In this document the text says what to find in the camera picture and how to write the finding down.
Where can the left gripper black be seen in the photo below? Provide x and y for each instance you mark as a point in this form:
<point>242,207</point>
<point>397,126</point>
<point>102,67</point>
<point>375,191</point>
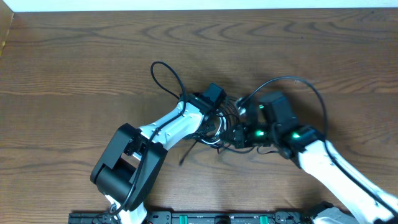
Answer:
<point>212,126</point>

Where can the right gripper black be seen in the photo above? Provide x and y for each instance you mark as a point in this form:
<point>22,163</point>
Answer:
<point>239,135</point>

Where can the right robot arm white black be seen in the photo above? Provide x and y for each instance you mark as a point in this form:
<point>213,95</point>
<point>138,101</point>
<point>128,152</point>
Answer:
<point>310,151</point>

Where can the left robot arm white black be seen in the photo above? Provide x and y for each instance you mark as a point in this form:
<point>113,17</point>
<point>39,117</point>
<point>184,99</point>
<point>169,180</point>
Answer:
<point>131,162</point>

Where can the black mounting rail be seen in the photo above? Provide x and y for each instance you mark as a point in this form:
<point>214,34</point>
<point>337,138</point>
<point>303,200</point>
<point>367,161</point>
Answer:
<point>198,218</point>

